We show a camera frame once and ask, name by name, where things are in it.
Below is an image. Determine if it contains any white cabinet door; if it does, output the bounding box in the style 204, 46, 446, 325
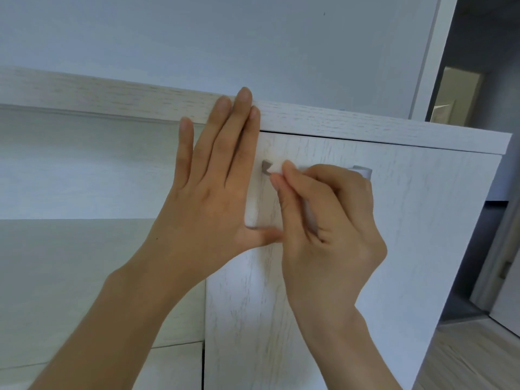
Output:
203, 132, 504, 390

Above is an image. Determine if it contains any person's right hand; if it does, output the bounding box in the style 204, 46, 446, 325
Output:
270, 160, 389, 326

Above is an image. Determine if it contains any silver cabinet door handle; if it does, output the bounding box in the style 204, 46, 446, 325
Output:
262, 159, 373, 181

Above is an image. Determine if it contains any white door frame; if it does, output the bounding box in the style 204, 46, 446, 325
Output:
409, 0, 460, 120

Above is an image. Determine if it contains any white wooden cabinet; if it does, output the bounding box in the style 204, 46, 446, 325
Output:
0, 67, 514, 390

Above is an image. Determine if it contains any white room door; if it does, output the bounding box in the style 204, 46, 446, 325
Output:
470, 198, 520, 337

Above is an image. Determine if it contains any white wipe pad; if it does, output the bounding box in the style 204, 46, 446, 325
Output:
266, 158, 320, 236

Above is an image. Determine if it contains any person's left hand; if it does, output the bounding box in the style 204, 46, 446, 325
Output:
103, 87, 285, 317

